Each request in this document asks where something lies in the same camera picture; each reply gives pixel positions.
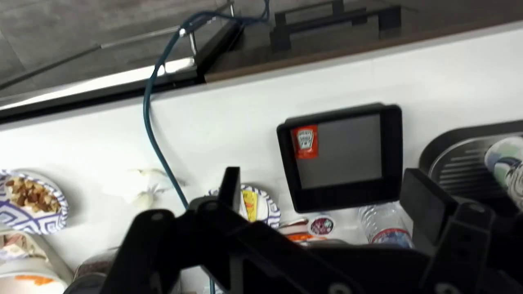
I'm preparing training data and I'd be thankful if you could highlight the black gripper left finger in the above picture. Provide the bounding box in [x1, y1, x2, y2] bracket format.
[100, 164, 350, 294]

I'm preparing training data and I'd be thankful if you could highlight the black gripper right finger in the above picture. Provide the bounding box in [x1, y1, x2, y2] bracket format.
[399, 166, 523, 294]

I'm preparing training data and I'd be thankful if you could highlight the orange ketchup sachet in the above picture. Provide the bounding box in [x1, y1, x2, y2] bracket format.
[291, 123, 321, 161]

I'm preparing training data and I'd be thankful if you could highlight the yellow sachet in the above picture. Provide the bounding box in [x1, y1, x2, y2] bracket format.
[242, 187, 260, 221]

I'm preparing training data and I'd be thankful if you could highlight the small patterned paper bowl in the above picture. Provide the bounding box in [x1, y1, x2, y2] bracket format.
[239, 182, 283, 229]

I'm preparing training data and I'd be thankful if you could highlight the black square tray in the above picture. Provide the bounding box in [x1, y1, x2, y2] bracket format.
[275, 100, 406, 213]

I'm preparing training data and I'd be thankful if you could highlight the blue patterned paper bowl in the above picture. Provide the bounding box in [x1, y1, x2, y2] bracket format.
[0, 167, 71, 236]

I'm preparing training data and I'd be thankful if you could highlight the white crumpled paper piece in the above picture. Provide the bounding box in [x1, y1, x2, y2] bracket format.
[130, 166, 177, 212]

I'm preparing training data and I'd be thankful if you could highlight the clear plastic water bottle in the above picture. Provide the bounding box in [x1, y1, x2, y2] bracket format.
[358, 202, 414, 249]

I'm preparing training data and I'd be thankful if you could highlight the black ribbed round container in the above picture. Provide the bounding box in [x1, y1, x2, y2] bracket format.
[419, 118, 523, 218]

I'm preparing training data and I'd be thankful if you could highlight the floral patterned paper plate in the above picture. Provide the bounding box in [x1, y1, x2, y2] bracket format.
[484, 135, 523, 212]

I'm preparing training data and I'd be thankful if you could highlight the orange and white packet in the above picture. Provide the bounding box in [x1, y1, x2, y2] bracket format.
[278, 218, 317, 244]

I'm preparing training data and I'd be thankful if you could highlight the blue cable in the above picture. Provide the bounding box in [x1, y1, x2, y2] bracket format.
[141, 0, 273, 210]

